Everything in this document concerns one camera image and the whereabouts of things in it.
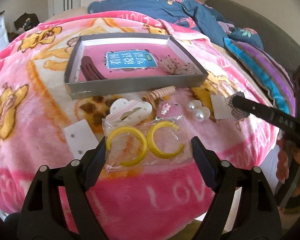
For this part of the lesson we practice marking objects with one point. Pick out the yellow hoop earrings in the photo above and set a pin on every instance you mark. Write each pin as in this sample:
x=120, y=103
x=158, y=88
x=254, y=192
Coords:
x=159, y=142

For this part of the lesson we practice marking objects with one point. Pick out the person's right hand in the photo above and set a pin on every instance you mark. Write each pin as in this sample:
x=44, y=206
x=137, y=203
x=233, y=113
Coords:
x=288, y=174

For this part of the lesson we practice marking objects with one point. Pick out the dark grey headboard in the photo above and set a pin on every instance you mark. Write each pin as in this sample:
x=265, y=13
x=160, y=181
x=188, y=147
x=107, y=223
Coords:
x=276, y=42

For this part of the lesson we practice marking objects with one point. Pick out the white rectangular card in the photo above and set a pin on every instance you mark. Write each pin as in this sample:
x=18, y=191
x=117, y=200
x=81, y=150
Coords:
x=220, y=106

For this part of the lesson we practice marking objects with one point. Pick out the white claw hair clip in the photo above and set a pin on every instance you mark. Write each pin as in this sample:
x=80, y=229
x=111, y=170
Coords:
x=129, y=112

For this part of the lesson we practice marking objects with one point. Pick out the small pink flower hair clip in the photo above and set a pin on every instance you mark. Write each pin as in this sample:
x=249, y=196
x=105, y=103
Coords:
x=168, y=109

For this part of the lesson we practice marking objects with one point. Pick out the blue floral quilt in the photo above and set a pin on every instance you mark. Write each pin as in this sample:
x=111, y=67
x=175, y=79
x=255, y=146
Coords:
x=185, y=13

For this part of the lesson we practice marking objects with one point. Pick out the grey shallow box tray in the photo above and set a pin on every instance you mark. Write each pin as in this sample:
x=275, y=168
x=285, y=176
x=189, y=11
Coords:
x=78, y=87

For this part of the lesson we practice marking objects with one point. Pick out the pearl ball hair clip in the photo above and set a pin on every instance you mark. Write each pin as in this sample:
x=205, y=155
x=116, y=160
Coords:
x=199, y=112

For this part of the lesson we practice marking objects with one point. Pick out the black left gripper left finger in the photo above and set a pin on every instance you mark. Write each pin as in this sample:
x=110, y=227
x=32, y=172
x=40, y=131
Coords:
x=93, y=162

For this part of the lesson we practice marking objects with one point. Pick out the striped purple blue pillow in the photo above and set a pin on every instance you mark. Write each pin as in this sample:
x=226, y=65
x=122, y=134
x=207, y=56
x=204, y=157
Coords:
x=270, y=75

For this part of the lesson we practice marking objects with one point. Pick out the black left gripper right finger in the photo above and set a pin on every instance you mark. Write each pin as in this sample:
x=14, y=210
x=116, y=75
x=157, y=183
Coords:
x=206, y=161

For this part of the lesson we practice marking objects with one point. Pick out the black bag on floor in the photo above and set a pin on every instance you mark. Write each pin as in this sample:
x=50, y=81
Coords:
x=26, y=21

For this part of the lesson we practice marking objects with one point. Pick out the dark red hair clip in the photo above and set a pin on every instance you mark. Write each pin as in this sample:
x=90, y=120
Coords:
x=89, y=70

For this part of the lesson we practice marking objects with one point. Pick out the white earring card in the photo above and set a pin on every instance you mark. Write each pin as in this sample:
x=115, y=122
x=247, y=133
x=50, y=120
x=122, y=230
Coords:
x=80, y=138

